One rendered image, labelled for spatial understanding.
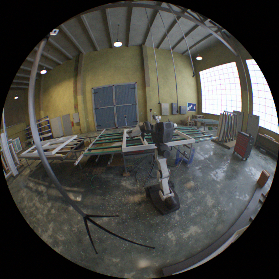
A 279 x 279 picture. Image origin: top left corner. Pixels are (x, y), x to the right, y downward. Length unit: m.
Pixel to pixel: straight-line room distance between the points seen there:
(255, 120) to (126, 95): 10.14
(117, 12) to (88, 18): 1.79
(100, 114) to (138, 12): 8.77
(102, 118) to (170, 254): 8.50
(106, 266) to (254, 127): 8.30
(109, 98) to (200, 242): 8.78
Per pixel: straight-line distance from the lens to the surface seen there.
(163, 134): 1.15
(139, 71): 8.85
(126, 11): 7.71
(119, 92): 8.07
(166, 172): 1.39
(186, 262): 1.61
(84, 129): 8.61
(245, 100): 8.02
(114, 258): 1.61
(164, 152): 1.18
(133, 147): 1.51
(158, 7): 5.33
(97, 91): 8.49
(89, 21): 8.24
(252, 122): 7.67
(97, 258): 1.70
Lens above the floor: 1.55
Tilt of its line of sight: 20 degrees down
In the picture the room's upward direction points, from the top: 4 degrees counter-clockwise
